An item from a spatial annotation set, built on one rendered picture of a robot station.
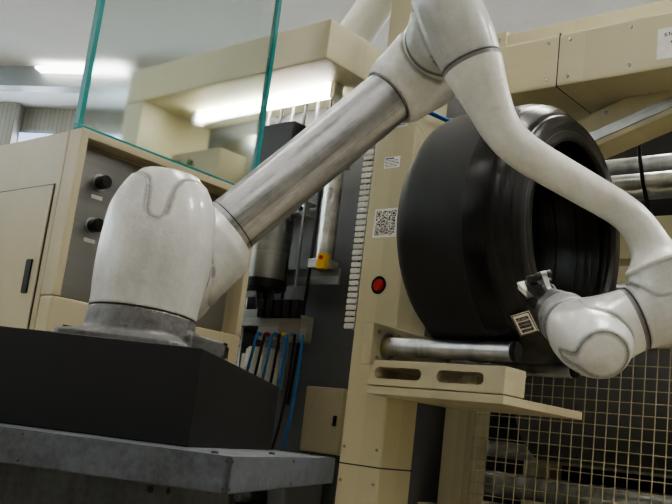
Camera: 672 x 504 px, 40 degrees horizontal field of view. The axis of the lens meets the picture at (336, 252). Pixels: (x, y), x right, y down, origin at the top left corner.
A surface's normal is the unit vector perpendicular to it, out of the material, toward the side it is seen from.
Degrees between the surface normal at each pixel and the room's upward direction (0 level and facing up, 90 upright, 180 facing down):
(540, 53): 90
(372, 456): 90
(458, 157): 70
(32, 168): 90
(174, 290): 95
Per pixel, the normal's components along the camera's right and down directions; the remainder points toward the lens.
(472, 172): -0.60, -0.43
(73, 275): 0.76, -0.04
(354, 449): -0.64, -0.22
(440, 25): -0.56, 0.01
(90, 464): -0.22, -0.22
